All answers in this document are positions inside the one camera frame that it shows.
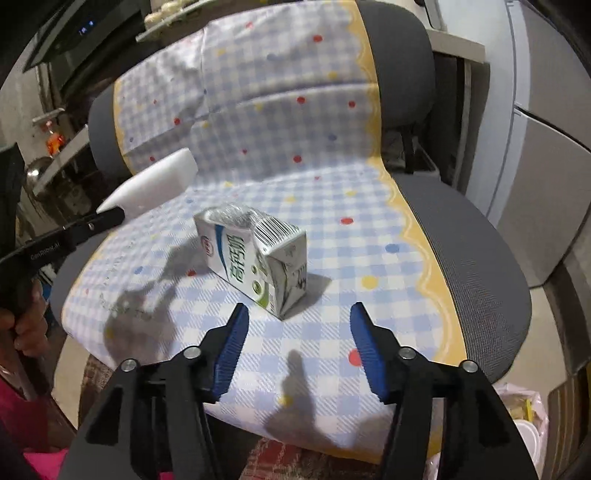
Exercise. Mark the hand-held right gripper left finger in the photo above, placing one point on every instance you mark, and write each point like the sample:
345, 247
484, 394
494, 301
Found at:
231, 346

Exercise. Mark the person's left hand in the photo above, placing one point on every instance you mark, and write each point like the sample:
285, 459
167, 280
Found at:
27, 327

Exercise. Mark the steel pot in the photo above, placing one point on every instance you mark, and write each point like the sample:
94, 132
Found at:
38, 175

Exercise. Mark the blue checkered dotted cloth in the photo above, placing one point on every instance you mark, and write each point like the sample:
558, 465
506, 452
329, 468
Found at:
323, 184

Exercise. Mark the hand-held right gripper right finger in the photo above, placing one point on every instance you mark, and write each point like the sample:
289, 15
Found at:
369, 350

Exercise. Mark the red patterned cloth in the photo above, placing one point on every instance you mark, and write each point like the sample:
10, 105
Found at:
300, 461

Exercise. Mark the person's left forearm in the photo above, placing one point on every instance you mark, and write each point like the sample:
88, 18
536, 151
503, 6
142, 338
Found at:
14, 415

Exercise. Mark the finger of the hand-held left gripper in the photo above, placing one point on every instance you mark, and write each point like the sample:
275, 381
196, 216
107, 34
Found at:
99, 222

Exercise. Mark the white milk carton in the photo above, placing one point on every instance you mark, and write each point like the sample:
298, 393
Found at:
240, 258

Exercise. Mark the grey office chair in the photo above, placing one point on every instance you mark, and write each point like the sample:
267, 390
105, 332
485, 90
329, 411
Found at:
461, 258

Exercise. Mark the white foam block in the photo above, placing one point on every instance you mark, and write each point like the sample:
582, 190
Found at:
157, 182

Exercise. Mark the white side table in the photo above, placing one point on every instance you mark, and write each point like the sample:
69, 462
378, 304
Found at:
457, 44

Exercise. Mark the grey refrigerator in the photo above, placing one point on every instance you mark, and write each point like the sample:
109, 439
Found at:
545, 161

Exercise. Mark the black range hood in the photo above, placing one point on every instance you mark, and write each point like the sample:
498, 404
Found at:
83, 32

